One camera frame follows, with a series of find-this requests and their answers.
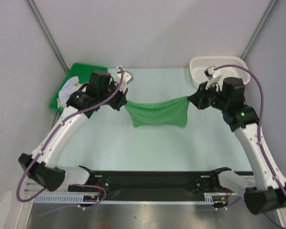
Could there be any green towel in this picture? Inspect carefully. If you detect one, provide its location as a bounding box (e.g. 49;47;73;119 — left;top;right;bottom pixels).
124;96;189;127

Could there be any green plastic bin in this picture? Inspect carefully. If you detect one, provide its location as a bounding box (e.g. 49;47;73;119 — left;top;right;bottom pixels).
49;63;108;113

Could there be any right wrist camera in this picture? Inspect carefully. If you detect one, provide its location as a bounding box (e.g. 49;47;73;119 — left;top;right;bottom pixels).
204;66;223;90

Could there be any white towel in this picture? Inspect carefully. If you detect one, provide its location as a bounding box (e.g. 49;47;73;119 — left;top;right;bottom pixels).
58;76;82;105

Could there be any white perforated basket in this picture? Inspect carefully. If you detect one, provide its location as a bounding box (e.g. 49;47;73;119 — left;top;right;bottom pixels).
189;56;251;90

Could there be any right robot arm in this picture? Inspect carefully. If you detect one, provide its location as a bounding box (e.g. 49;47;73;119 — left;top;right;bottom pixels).
187;77;286;215

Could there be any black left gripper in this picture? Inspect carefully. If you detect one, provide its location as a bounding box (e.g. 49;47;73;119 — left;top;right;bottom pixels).
98;80;127;111

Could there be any grey cable duct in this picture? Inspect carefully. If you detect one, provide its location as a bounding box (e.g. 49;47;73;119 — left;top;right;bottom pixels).
33;192;229;205

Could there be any aluminium frame rail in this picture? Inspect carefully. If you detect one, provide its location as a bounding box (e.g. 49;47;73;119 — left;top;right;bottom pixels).
24;178;69;194

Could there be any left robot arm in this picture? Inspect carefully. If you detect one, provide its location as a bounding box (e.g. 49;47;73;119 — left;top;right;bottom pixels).
18;67;133;192

